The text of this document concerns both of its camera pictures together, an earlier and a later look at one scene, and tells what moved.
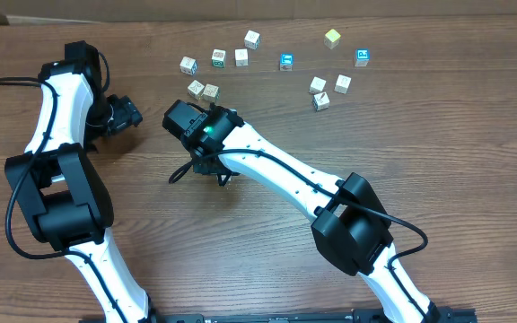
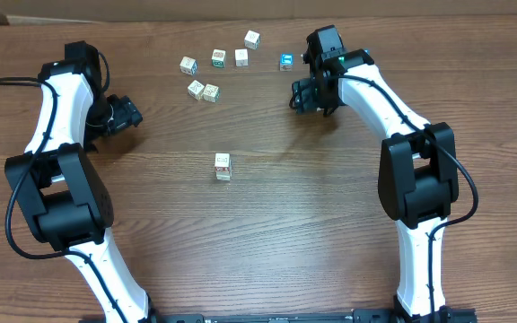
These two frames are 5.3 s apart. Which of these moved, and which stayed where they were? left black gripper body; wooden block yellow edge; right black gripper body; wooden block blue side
Moved: right black gripper body
Stayed: wooden block yellow edge; wooden block blue side; left black gripper body
